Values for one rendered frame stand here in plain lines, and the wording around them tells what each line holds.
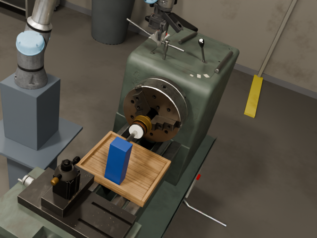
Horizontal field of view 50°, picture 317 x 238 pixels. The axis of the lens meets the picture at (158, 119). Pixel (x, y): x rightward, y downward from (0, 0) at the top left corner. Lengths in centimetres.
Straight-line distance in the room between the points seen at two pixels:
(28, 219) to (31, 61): 69
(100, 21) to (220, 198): 261
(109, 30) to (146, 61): 268
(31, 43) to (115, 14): 276
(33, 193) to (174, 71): 87
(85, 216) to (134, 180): 35
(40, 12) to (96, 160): 72
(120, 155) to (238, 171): 190
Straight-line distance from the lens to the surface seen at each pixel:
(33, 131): 180
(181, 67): 176
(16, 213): 144
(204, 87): 169
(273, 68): 473
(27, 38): 164
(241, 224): 283
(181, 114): 161
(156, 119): 161
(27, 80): 169
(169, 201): 203
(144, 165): 169
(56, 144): 192
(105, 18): 434
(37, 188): 145
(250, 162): 335
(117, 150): 143
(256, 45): 462
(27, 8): 464
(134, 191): 157
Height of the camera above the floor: 210
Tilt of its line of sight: 38 degrees down
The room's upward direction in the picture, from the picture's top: 16 degrees clockwise
